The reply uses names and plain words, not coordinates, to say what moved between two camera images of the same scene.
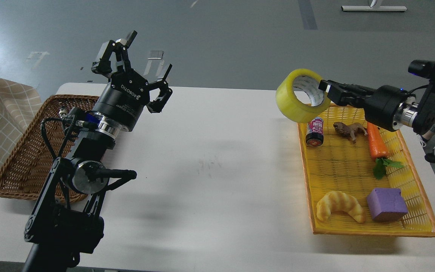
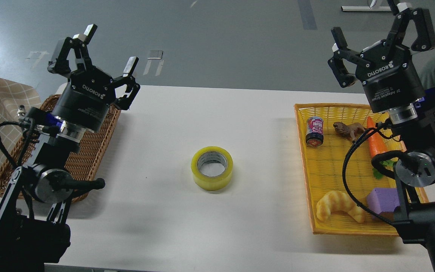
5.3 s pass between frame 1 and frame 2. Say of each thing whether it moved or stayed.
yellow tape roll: moved
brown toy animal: stayed
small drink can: stayed
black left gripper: moved
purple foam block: stayed
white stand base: stayed
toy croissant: stayed
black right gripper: moved
